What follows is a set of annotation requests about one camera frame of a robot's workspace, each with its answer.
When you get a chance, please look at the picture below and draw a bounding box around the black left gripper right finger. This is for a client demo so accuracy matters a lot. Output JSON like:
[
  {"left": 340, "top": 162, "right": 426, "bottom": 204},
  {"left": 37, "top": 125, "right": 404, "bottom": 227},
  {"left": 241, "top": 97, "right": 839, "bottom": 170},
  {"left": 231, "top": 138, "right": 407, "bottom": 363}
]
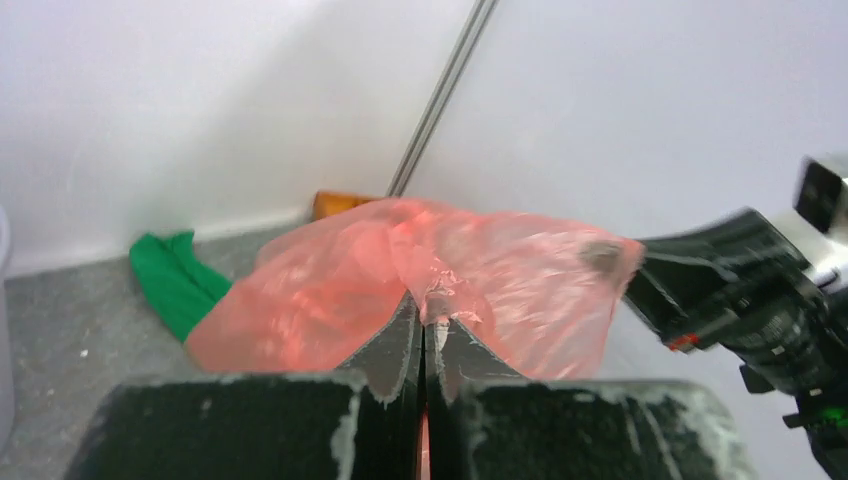
[{"left": 423, "top": 321, "right": 756, "bottom": 479}]

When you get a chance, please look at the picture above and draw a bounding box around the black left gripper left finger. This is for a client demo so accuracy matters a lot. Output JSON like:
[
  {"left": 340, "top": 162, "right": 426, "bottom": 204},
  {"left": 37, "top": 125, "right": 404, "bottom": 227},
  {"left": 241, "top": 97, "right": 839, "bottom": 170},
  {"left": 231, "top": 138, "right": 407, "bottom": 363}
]
[{"left": 65, "top": 295, "right": 423, "bottom": 479}]

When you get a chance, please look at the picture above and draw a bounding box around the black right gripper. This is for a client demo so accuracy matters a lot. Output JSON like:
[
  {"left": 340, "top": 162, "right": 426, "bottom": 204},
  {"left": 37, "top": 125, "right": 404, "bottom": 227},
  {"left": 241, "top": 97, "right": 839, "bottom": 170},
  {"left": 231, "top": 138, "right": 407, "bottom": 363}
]
[{"left": 625, "top": 209, "right": 840, "bottom": 391}]

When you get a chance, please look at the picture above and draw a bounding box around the red plastic trash bag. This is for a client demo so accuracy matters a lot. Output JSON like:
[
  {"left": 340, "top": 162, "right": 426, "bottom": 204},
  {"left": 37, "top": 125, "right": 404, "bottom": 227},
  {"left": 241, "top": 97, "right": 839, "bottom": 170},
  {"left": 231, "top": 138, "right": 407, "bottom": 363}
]
[{"left": 185, "top": 198, "right": 644, "bottom": 380}]

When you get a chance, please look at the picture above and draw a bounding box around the grey plastic trash bin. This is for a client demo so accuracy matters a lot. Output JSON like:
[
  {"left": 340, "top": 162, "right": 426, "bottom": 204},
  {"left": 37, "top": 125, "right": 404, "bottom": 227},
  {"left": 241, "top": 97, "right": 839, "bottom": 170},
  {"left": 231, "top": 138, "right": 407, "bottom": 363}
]
[{"left": 0, "top": 208, "right": 15, "bottom": 452}]

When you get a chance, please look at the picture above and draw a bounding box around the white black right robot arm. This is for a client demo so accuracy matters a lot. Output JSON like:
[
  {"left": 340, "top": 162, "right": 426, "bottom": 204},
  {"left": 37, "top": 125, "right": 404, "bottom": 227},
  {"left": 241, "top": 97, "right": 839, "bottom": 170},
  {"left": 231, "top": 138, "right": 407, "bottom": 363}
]
[{"left": 625, "top": 209, "right": 847, "bottom": 479}]

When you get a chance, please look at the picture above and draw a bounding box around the orange compartment tray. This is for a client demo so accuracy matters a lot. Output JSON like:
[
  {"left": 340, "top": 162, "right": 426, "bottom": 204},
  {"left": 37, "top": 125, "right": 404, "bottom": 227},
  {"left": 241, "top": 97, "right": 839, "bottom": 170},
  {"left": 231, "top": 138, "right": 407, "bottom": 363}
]
[{"left": 311, "top": 190, "right": 381, "bottom": 221}]

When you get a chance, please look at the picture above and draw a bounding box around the green cloth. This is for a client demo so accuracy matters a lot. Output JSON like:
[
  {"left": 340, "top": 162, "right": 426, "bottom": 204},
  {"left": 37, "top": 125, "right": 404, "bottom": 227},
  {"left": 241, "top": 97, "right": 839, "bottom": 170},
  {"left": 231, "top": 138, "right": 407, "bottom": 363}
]
[{"left": 128, "top": 230, "right": 233, "bottom": 343}]

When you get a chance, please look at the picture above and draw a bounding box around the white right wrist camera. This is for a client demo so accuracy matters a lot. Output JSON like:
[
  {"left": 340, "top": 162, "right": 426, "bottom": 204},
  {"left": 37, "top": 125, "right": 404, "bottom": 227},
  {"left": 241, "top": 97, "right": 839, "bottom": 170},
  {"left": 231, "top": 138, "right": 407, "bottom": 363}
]
[{"left": 772, "top": 153, "right": 847, "bottom": 293}]

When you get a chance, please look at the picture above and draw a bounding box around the aluminium corner post right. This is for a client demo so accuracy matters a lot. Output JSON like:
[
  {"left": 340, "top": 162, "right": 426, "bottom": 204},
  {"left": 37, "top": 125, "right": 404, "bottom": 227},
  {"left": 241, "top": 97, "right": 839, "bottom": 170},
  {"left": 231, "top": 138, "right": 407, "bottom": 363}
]
[{"left": 386, "top": 0, "right": 499, "bottom": 197}]

